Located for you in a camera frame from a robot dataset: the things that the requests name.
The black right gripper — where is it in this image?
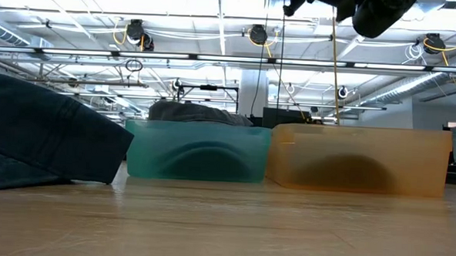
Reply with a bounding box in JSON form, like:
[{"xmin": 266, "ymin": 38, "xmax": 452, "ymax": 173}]
[{"xmin": 281, "ymin": 0, "xmax": 357, "ymax": 22}]

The blue denim baseball cap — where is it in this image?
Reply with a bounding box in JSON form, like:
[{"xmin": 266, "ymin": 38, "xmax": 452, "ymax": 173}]
[
  {"xmin": 0, "ymin": 73, "xmax": 138, "ymax": 199},
  {"xmin": 293, "ymin": 151, "xmax": 401, "ymax": 194}
]

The orange translucent plastic bin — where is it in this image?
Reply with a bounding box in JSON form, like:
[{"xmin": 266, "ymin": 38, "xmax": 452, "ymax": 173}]
[{"xmin": 265, "ymin": 121, "xmax": 454, "ymax": 200}]

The teal translucent plastic bin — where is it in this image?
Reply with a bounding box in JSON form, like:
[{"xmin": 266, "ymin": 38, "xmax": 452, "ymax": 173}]
[{"xmin": 122, "ymin": 118, "xmax": 273, "ymax": 184}]

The long ceiling light strip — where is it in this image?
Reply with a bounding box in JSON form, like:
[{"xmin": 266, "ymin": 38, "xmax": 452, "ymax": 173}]
[{"xmin": 0, "ymin": 45, "xmax": 456, "ymax": 74}]

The yellow extension cable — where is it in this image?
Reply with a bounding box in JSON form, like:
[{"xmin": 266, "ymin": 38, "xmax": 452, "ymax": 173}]
[{"xmin": 326, "ymin": 7, "xmax": 346, "ymax": 126}]

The black metal gantry frame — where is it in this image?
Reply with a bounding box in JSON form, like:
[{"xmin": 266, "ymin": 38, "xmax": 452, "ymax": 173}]
[{"xmin": 179, "ymin": 83, "xmax": 241, "ymax": 115}]

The silver spiral ventilation duct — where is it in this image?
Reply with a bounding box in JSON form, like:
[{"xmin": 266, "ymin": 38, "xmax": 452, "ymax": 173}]
[
  {"xmin": 0, "ymin": 17, "xmax": 55, "ymax": 49},
  {"xmin": 361, "ymin": 43, "xmax": 456, "ymax": 110}
]

